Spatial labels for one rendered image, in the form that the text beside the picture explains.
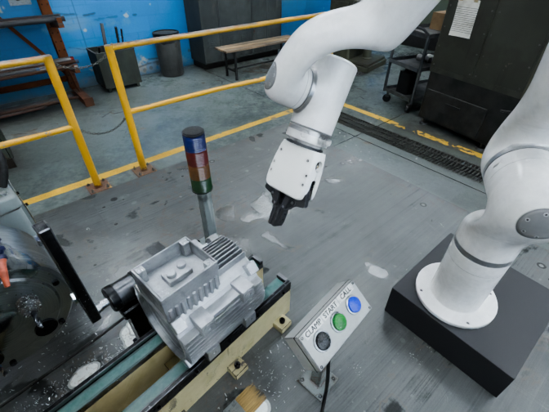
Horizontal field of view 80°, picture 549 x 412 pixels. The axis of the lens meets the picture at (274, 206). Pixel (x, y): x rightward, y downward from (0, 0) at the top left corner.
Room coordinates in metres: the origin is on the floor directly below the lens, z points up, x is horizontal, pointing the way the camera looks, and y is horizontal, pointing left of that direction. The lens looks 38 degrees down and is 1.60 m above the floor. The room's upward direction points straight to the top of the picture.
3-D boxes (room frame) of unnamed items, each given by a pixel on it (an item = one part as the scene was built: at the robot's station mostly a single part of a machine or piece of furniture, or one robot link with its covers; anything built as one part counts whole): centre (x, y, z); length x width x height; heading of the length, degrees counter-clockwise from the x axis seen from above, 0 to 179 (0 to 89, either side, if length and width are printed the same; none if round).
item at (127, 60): (4.79, 2.20, 0.41); 0.52 x 0.47 x 0.82; 130
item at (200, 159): (0.81, 0.22, 1.14); 0.06 x 0.06 x 0.04
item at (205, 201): (0.81, 0.22, 1.01); 0.08 x 0.08 x 0.42; 47
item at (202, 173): (0.81, 0.22, 1.10); 0.06 x 0.06 x 0.04
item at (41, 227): (0.39, 0.37, 1.12); 0.04 x 0.03 x 0.26; 137
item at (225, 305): (0.43, 0.16, 1.01); 0.20 x 0.19 x 0.19; 137
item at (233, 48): (5.53, 0.23, 0.21); 1.40 x 0.33 x 0.43; 128
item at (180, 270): (0.40, 0.18, 1.11); 0.12 x 0.11 x 0.07; 137
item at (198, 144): (0.81, 0.22, 1.19); 0.06 x 0.06 x 0.04
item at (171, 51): (5.39, 1.61, 0.30); 0.39 x 0.39 x 0.60
